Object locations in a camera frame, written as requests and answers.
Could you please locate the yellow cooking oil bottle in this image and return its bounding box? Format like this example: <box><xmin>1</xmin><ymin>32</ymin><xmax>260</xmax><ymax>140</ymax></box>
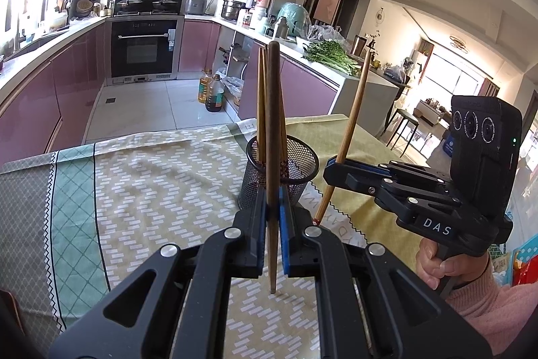
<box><xmin>198</xmin><ymin>69</ymin><xmax>213</xmax><ymax>104</ymax></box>

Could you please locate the pink lower cabinet row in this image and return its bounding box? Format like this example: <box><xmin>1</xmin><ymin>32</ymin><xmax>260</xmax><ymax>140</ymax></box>
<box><xmin>0</xmin><ymin>20</ymin><xmax>111</xmax><ymax>166</ymax></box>

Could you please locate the black stool green seat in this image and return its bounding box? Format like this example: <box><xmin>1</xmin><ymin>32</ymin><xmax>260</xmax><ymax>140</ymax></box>
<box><xmin>384</xmin><ymin>109</ymin><xmax>421</xmax><ymax>158</ymax></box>

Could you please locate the black built-in oven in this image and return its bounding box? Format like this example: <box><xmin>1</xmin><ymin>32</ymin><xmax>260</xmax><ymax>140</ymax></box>
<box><xmin>110</xmin><ymin>16</ymin><xmax>180</xmax><ymax>80</ymax></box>

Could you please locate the black mesh utensil holder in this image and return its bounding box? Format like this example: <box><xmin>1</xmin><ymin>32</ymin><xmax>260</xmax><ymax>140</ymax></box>
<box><xmin>237</xmin><ymin>134</ymin><xmax>320</xmax><ymax>211</ymax></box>

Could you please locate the grey green thermos flask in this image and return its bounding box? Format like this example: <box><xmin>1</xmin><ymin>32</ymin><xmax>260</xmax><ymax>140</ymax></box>
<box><xmin>274</xmin><ymin>16</ymin><xmax>291</xmax><ymax>39</ymax></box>

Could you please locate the stainless steel pot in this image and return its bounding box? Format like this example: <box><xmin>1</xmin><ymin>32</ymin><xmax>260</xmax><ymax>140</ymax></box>
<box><xmin>221</xmin><ymin>0</ymin><xmax>245</xmax><ymax>22</ymax></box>

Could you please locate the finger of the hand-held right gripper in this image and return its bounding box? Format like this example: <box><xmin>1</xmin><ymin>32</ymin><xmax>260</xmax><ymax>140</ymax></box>
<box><xmin>323</xmin><ymin>163</ymin><xmax>463</xmax><ymax>223</ymax></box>
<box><xmin>328</xmin><ymin>157</ymin><xmax>452</xmax><ymax>181</ymax></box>

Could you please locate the clear plastic bag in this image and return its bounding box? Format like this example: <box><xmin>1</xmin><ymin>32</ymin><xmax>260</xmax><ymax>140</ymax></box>
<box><xmin>307</xmin><ymin>25</ymin><xmax>346</xmax><ymax>44</ymax></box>

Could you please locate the dark cooking oil bottle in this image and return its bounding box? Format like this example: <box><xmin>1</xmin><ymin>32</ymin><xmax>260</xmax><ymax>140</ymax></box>
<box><xmin>204</xmin><ymin>74</ymin><xmax>225</xmax><ymax>113</ymax></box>

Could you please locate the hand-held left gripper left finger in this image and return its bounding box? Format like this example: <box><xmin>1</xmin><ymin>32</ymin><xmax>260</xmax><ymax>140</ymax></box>
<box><xmin>48</xmin><ymin>188</ymin><xmax>270</xmax><ymax>359</ymax></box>

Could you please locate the person's right forearm pink sleeve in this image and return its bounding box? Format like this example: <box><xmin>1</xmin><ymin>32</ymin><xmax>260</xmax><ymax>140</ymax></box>
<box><xmin>445</xmin><ymin>261</ymin><xmax>538</xmax><ymax>356</ymax></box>

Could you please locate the person's right hand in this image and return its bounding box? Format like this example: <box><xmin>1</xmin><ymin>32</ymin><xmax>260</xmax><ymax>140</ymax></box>
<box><xmin>415</xmin><ymin>235</ymin><xmax>492</xmax><ymax>292</ymax></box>

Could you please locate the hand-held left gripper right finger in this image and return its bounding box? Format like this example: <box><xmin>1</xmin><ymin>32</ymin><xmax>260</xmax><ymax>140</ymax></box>
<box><xmin>277</xmin><ymin>186</ymin><xmax>493</xmax><ymax>359</ymax></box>

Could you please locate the yellow green tablecloth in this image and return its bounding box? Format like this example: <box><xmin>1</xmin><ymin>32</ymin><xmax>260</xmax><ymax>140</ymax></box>
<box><xmin>286</xmin><ymin>114</ymin><xmax>429</xmax><ymax>271</ymax></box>

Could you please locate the mint green kitchen appliance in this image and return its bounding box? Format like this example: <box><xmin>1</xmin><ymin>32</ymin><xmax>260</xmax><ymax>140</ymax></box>
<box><xmin>275</xmin><ymin>2</ymin><xmax>311</xmax><ymax>37</ymax></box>

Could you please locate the pink corner cabinet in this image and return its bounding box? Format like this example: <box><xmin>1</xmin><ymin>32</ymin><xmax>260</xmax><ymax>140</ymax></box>
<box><xmin>179</xmin><ymin>19</ymin><xmax>222</xmax><ymax>74</ymax></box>

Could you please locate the bunch of green vegetables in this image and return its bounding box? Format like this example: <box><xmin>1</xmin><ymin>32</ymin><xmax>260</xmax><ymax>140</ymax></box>
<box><xmin>302</xmin><ymin>40</ymin><xmax>362</xmax><ymax>76</ymax></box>

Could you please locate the patterned green grey tablecloth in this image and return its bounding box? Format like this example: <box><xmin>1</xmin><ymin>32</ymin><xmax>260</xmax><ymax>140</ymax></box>
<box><xmin>0</xmin><ymin>117</ymin><xmax>371</xmax><ymax>359</ymax></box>

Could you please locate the dark brown wooden chopstick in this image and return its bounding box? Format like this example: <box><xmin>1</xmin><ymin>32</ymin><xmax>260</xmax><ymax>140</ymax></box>
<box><xmin>265</xmin><ymin>40</ymin><xmax>283</xmax><ymax>295</ymax></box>

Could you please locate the pink wall picture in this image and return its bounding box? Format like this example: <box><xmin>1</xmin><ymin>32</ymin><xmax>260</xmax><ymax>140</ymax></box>
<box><xmin>315</xmin><ymin>0</ymin><xmax>342</xmax><ymax>26</ymax></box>

